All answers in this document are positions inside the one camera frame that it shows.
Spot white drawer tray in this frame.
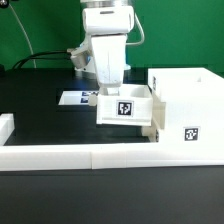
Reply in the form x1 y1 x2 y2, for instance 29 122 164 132
141 101 166 142
88 84 153 126

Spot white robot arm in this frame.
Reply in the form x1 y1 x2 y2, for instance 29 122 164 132
70 0 134 95

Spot white U-shaped fence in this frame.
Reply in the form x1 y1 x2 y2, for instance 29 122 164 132
0 114 224 171

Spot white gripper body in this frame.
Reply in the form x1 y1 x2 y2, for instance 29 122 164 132
82 6 134 88

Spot white drawer cabinet box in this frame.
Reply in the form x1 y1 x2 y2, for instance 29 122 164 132
148 68 224 144

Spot white front drawer tray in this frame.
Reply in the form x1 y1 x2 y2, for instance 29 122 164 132
141 101 166 142

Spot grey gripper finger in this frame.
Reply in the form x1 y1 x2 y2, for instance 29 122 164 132
106 87 119 96

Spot thin white cable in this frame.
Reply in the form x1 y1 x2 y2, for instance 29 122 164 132
9 3 37 69

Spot black cables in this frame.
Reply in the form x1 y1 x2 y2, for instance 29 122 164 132
11 48 72 70

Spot marker tag sheet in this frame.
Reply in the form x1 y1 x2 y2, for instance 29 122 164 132
59 90 98 106

